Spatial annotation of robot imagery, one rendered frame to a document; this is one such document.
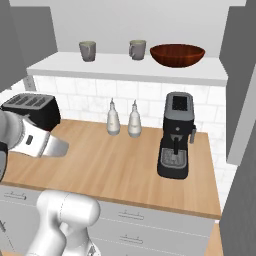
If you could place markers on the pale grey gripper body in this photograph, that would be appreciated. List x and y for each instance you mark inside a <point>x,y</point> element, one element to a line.
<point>56,147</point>

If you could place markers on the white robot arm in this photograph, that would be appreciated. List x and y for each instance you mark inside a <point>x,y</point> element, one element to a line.
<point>66,213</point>

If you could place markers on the white cabinet shelf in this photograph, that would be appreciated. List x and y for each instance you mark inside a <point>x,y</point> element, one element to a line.
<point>126,68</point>

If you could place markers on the grey cabinet door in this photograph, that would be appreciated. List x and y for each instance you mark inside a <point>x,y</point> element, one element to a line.
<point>241,83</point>
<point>36,33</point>

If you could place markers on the black four-slot toaster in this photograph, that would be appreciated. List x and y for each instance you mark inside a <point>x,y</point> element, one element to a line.
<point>40,111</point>

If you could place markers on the grey drawer front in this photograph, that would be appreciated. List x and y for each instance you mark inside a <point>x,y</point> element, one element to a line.
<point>156,243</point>
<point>23,193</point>
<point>160,218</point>

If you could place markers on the white bottle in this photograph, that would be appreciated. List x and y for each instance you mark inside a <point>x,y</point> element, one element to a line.
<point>113,121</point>
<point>134,123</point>

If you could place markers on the grey cupboard door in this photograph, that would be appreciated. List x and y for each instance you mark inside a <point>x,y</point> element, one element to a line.
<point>20,226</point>

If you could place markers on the grey mug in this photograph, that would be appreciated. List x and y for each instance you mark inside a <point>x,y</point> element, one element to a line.
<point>138,50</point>
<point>88,51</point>

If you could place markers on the black coffee machine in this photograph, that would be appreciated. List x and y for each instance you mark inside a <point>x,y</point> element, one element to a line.
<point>176,133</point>

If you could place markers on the brown wooden bowl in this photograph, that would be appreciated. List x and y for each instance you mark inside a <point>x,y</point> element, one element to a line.
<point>176,56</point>

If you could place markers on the grey tall side panel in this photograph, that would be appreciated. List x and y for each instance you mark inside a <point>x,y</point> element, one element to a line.
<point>241,206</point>

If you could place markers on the white wall outlet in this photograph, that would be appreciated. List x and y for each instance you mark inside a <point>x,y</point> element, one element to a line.
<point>29,82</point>

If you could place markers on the grey wall cabinet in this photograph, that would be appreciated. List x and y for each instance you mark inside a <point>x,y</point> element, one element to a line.
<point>10,50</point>

